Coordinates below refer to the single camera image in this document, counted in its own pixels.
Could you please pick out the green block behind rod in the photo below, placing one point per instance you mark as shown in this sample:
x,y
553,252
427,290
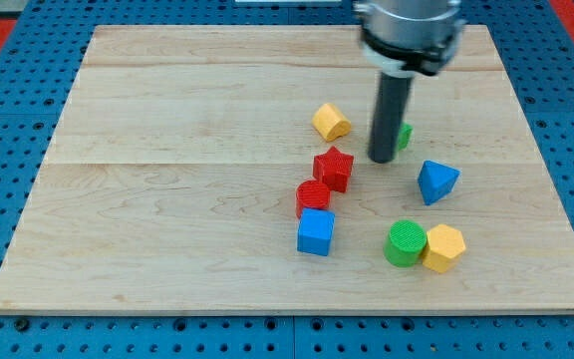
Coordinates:
x,y
404,136

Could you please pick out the blue cube block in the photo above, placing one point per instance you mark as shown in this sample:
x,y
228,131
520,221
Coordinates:
x,y
315,231

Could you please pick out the blue triangle block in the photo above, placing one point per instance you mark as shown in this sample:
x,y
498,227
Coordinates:
x,y
436,180

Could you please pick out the yellow heart block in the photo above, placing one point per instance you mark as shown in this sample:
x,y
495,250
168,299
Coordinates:
x,y
330,122

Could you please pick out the red cylinder block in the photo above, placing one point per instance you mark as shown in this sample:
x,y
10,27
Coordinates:
x,y
311,193

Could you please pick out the wooden board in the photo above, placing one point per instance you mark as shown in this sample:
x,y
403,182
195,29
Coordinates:
x,y
168,188

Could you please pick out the red star block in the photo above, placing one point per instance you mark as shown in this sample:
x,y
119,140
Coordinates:
x,y
333,168

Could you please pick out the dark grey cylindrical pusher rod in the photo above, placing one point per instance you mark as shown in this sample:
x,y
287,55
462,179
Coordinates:
x,y
387,119

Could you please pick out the yellow hexagon block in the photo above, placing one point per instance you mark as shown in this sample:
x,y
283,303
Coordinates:
x,y
445,245

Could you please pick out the green cylinder block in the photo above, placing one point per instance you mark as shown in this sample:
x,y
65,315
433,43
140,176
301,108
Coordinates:
x,y
405,242

